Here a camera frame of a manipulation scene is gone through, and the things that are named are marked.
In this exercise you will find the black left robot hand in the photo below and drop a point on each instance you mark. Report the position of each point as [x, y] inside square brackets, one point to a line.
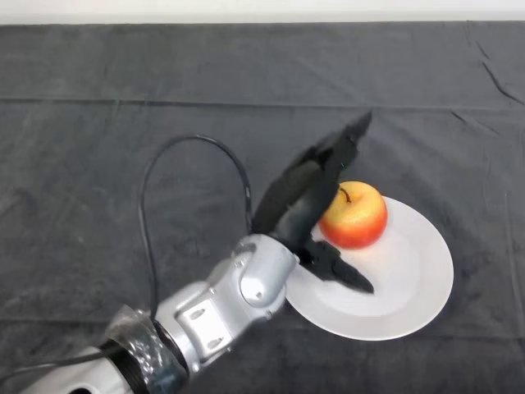
[299, 193]

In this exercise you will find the red yellow apple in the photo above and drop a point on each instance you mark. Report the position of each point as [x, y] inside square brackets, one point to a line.
[361, 221]

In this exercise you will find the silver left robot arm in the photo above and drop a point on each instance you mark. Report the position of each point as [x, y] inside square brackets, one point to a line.
[221, 303]

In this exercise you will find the white round plate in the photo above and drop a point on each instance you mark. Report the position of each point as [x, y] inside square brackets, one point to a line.
[393, 295]

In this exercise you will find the black table cloth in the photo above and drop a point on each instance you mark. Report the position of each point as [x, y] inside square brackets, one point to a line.
[123, 82]

